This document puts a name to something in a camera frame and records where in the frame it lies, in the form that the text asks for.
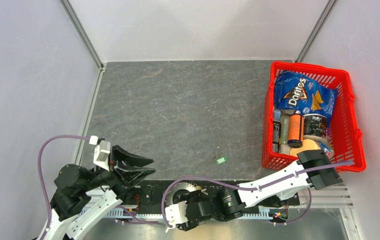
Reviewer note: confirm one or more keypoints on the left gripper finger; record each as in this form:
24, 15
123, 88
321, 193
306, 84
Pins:
134, 175
125, 160

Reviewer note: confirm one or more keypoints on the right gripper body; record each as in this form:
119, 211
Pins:
191, 196

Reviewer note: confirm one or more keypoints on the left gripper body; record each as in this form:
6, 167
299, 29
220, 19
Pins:
114, 174

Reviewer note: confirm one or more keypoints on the circular saw blade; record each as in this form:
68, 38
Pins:
181, 188

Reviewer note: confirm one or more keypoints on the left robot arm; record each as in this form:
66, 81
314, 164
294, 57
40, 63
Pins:
84, 196

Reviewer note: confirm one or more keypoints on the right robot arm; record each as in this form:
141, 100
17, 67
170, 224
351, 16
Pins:
312, 169

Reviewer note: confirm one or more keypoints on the dark small bottle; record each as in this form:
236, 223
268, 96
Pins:
276, 132

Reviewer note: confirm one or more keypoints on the yellow sponge ball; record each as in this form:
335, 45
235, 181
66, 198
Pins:
309, 144

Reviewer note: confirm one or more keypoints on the orange bottle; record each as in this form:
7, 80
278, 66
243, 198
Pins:
295, 130

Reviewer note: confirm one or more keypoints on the black can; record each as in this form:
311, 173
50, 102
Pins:
315, 125

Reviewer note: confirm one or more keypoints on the blue Doritos chip bag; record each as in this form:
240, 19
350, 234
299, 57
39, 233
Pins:
295, 91

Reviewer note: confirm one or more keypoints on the red plastic basket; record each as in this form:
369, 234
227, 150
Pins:
344, 136

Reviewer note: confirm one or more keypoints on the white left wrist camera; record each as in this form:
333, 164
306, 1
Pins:
101, 153

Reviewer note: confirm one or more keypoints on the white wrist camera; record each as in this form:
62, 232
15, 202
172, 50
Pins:
176, 214
101, 153

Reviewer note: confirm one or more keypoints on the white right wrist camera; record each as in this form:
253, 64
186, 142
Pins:
176, 214

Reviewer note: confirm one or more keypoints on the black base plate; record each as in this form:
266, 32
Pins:
145, 198

